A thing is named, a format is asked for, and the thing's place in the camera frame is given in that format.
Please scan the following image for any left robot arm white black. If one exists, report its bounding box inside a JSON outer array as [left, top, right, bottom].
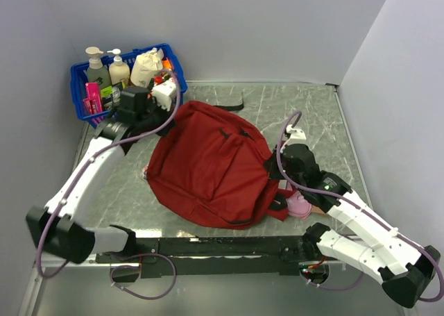
[[26, 87, 180, 265]]

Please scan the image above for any red backpack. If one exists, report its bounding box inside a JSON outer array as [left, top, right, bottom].
[[146, 101, 292, 229]]

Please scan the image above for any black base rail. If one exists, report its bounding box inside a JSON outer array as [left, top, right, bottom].
[[96, 235, 323, 278]]

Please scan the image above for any beige cloth bag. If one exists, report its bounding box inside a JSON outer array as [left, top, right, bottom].
[[130, 48, 164, 88]]

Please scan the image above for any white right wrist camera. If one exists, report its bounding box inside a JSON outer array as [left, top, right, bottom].
[[284, 126, 307, 145]]

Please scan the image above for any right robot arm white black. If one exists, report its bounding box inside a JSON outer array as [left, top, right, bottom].
[[266, 142, 443, 308]]

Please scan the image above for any blue plastic basket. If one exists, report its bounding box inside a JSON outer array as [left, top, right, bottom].
[[70, 43, 188, 128]]

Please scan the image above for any dark green box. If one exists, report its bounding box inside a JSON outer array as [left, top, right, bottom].
[[100, 82, 126, 110]]

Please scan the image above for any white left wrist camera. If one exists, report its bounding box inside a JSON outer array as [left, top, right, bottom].
[[151, 79, 177, 111]]

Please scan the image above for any brown leather wallet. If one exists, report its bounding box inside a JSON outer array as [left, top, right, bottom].
[[311, 206, 326, 215]]

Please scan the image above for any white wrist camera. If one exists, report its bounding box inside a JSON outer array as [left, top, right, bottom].
[[151, 79, 177, 111], [284, 126, 307, 145]]

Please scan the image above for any pink pencil case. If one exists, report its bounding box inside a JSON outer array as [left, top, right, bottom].
[[286, 191, 312, 219]]

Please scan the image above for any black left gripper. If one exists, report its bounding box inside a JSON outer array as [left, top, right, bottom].
[[136, 97, 175, 137]]

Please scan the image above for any pink box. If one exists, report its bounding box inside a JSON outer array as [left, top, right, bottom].
[[83, 83, 103, 115]]

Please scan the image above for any grey-green pump bottle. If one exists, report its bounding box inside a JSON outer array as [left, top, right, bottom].
[[85, 47, 112, 90]]

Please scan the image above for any cream pump bottle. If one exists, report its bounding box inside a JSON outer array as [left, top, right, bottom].
[[107, 49, 130, 88]]

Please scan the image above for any Little Women book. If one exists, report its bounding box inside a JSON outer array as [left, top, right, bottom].
[[140, 166, 148, 180]]

